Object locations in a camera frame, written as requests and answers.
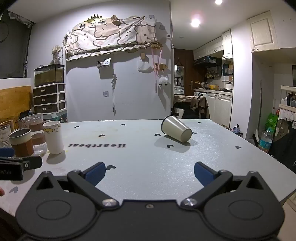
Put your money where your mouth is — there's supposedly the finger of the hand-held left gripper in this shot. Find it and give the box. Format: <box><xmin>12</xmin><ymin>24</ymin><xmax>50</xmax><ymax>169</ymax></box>
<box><xmin>0</xmin><ymin>148</ymin><xmax>43</xmax><ymax>171</ymax></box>

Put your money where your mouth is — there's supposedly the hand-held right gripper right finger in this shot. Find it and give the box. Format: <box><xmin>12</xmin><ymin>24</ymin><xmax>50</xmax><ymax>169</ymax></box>
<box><xmin>181</xmin><ymin>161</ymin><xmax>266</xmax><ymax>209</ymax></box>

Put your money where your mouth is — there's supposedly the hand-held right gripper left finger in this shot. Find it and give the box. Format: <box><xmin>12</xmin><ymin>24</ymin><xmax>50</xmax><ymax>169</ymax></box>
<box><xmin>35</xmin><ymin>161</ymin><xmax>119</xmax><ymax>210</ymax></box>

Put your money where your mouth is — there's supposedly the beige paper cup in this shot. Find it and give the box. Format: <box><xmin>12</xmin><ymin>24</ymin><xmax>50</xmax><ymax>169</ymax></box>
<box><xmin>161</xmin><ymin>115</ymin><xmax>193</xmax><ymax>143</ymax></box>

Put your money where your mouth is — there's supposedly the steel cup with brown sleeve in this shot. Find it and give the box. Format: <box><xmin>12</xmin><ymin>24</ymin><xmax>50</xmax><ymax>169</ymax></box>
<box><xmin>8</xmin><ymin>128</ymin><xmax>35</xmax><ymax>157</ymax></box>

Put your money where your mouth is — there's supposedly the white cartoon print cup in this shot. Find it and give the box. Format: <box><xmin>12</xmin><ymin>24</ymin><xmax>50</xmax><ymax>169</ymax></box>
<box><xmin>43</xmin><ymin>121</ymin><xmax>64</xmax><ymax>155</ymax></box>

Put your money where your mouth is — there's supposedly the clear printed glass cup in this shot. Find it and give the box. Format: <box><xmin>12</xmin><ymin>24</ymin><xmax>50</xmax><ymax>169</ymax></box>
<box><xmin>0</xmin><ymin>124</ymin><xmax>12</xmax><ymax>149</ymax></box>

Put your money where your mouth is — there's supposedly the glass pitcher with brown sleeve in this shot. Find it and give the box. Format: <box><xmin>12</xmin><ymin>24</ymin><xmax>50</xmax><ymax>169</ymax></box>
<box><xmin>23</xmin><ymin>113</ymin><xmax>50</xmax><ymax>155</ymax></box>

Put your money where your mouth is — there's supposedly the wooden panel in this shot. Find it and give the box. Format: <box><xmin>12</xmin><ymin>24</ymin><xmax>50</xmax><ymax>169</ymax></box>
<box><xmin>0</xmin><ymin>85</ymin><xmax>33</xmax><ymax>121</ymax></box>

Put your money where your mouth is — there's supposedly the white drawer unit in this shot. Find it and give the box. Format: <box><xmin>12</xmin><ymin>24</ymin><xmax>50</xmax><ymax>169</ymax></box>
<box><xmin>33</xmin><ymin>83</ymin><xmax>67</xmax><ymax>114</ymax></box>

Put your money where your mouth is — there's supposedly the white lower kitchen cabinet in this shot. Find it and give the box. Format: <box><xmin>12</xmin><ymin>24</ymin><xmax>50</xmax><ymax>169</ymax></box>
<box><xmin>206</xmin><ymin>92</ymin><xmax>233</xmax><ymax>128</ymax></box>

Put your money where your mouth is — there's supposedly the chair with brown jacket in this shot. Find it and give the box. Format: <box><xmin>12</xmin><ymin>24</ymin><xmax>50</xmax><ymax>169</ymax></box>
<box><xmin>173</xmin><ymin>95</ymin><xmax>211</xmax><ymax>120</ymax></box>

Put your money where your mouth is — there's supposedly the clear water bottle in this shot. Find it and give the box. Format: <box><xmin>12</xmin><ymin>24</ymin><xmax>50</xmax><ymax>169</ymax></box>
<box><xmin>258</xmin><ymin>127</ymin><xmax>274</xmax><ymax>153</ymax></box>

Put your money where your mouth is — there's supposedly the black printed cloth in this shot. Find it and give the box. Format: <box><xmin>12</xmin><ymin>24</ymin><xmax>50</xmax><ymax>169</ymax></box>
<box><xmin>269</xmin><ymin>118</ymin><xmax>296</xmax><ymax>174</ymax></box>

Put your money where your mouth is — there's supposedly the green shopping bag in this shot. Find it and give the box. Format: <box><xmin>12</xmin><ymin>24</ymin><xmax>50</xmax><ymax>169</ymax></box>
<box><xmin>265</xmin><ymin>112</ymin><xmax>279</xmax><ymax>137</ymax></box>

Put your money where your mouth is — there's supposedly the glass fish tank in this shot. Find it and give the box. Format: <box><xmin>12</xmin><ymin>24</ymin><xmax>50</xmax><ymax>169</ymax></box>
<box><xmin>34</xmin><ymin>64</ymin><xmax>65</xmax><ymax>88</ymax></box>

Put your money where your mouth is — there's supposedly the dark wooden door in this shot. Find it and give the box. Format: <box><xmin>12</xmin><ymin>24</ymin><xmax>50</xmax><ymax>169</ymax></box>
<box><xmin>174</xmin><ymin>49</ymin><xmax>195</xmax><ymax>96</ymax></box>

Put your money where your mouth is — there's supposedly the white shelf unit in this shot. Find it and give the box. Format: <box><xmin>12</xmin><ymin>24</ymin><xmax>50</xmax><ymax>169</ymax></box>
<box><xmin>279</xmin><ymin>85</ymin><xmax>296</xmax><ymax>117</ymax></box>

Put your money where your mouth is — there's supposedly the black range hood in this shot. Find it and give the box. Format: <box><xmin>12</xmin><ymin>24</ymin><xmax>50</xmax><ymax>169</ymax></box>
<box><xmin>193</xmin><ymin>56</ymin><xmax>223</xmax><ymax>68</ymax></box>

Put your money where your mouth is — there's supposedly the dried flower bouquet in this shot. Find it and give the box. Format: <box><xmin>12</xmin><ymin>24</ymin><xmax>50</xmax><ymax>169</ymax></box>
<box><xmin>50</xmin><ymin>45</ymin><xmax>63</xmax><ymax>65</ymax></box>

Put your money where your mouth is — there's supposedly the pink ribbon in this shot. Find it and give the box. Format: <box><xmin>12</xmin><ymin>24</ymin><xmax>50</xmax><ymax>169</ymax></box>
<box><xmin>151</xmin><ymin>47</ymin><xmax>163</xmax><ymax>79</ymax></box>

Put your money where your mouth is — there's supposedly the white plastic bag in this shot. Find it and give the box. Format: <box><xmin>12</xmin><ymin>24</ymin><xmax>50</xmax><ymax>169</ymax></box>
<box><xmin>137</xmin><ymin>59</ymin><xmax>154</xmax><ymax>74</ymax></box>

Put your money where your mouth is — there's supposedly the printed blanket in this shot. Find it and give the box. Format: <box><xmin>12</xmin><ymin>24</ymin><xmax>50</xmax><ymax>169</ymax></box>
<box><xmin>65</xmin><ymin>16</ymin><xmax>158</xmax><ymax>61</ymax></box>

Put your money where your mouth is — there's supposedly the gold crown ornament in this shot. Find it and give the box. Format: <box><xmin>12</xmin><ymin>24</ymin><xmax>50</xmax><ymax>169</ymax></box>
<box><xmin>84</xmin><ymin>13</ymin><xmax>103</xmax><ymax>24</ymax></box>

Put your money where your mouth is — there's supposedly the white upper cabinet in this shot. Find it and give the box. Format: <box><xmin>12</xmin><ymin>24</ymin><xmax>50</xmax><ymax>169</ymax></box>
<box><xmin>247</xmin><ymin>10</ymin><xmax>279</xmax><ymax>52</ymax></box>

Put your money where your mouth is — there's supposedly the hanging white cable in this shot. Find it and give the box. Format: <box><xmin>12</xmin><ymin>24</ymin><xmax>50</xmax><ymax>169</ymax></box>
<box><xmin>111</xmin><ymin>74</ymin><xmax>118</xmax><ymax>115</ymax></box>

